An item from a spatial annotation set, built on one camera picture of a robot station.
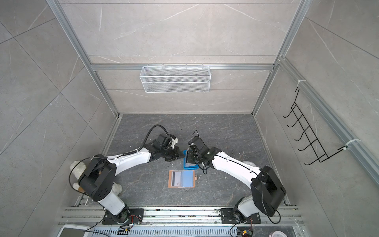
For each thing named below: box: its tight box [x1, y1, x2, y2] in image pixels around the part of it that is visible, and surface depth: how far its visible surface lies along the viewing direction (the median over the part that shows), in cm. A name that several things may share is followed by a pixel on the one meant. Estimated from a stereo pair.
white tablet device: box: [57, 224, 90, 237], surface depth 68 cm
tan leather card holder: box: [167, 169, 198, 189], surface depth 87 cm
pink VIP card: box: [170, 171, 182, 187], surface depth 87 cm
